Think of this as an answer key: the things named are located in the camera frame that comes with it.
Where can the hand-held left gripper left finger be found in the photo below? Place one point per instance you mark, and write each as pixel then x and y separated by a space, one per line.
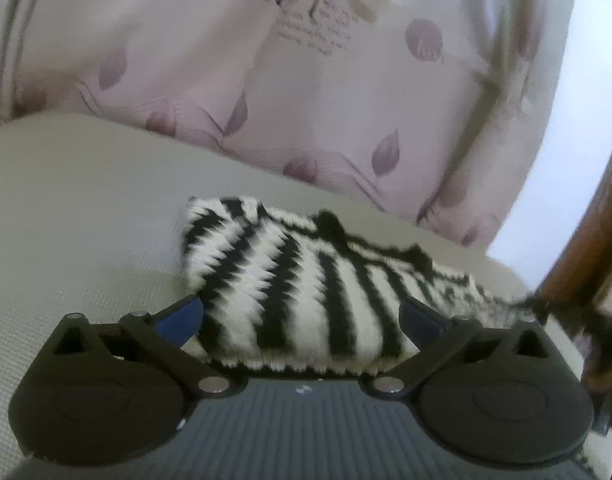
pixel 182 319

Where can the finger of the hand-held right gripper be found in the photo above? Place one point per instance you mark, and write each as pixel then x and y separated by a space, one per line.
pixel 576 317

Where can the black and white striped knit garment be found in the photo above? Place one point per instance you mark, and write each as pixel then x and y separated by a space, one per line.
pixel 306 285

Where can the brown wooden door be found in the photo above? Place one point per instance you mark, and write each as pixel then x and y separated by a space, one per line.
pixel 578 240

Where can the leaf-print pink curtain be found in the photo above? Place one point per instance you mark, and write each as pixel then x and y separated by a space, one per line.
pixel 266 70

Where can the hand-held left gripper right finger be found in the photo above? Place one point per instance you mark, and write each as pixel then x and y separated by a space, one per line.
pixel 420 321

